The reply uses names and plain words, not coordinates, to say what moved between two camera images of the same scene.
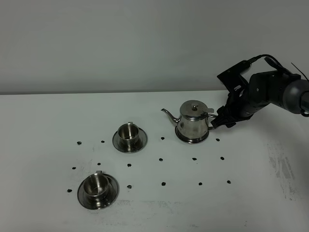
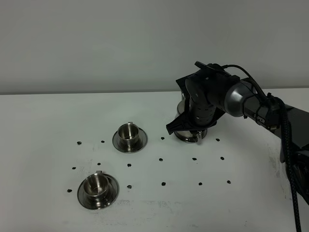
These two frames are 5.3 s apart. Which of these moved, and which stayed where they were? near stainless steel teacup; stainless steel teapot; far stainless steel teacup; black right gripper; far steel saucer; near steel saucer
Moved: stainless steel teapot; black right gripper
Stayed: far stainless steel teacup; near stainless steel teacup; near steel saucer; far steel saucer
